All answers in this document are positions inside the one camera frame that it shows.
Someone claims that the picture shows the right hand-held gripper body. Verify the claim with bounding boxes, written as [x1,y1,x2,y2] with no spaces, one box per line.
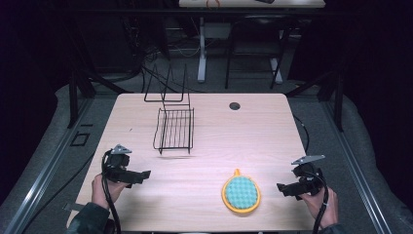
[290,154,326,197]

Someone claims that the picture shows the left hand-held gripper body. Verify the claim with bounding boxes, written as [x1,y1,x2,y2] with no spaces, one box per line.
[103,143,138,183]

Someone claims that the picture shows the person's right hand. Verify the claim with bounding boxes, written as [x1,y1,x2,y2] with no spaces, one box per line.
[296,186,340,229]

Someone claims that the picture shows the person's left hand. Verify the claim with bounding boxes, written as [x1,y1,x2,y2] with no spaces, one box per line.
[91,174,131,211]

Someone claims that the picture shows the teal sponge with orange rim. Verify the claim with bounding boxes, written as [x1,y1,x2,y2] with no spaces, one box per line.
[221,168,262,215]

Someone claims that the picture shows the black metal stand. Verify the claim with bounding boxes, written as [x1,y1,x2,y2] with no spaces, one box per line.
[284,69,345,133]
[65,62,96,130]

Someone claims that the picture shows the white desk leg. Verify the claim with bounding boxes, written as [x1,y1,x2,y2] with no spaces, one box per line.
[197,16,209,84]

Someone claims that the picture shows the black chair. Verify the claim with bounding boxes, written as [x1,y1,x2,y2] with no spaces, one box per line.
[224,14,295,91]

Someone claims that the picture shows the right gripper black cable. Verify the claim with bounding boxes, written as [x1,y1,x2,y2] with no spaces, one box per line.
[303,168,330,234]

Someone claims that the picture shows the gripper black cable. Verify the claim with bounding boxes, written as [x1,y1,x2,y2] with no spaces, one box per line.
[100,149,123,234]
[303,168,330,234]

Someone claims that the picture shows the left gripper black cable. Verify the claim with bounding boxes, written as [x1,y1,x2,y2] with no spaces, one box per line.
[100,149,123,234]

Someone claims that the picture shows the aluminium rail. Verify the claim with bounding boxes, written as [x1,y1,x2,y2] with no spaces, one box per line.
[0,97,95,234]
[320,99,394,234]

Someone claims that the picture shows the thin black cable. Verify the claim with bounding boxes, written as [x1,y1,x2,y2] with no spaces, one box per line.
[292,114,311,154]

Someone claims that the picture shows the black wire rack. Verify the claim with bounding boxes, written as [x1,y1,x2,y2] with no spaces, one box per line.
[143,62,196,156]

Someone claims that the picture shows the black floor cable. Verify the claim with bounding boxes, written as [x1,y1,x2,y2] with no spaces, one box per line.
[27,150,98,230]

